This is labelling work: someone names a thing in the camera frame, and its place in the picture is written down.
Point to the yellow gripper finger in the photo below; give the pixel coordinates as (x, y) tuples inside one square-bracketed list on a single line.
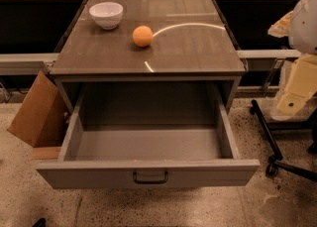
[(300, 86)]

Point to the orange fruit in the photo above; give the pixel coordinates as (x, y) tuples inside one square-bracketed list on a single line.
[(143, 36)]

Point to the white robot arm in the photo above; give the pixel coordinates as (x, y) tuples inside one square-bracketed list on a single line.
[(300, 25)]

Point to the grey drawer cabinet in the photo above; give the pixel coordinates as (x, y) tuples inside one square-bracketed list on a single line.
[(155, 40)]

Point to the open grey top drawer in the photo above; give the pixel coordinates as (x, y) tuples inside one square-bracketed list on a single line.
[(117, 128)]

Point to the black wheeled chair base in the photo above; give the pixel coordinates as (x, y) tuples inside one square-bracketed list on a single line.
[(275, 161)]

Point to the white ceramic bowl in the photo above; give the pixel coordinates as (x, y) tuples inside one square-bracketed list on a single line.
[(106, 15)]

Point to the brown cardboard box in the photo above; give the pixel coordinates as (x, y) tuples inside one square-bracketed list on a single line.
[(40, 120)]

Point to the black drawer handle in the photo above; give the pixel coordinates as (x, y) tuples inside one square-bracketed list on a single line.
[(150, 178)]

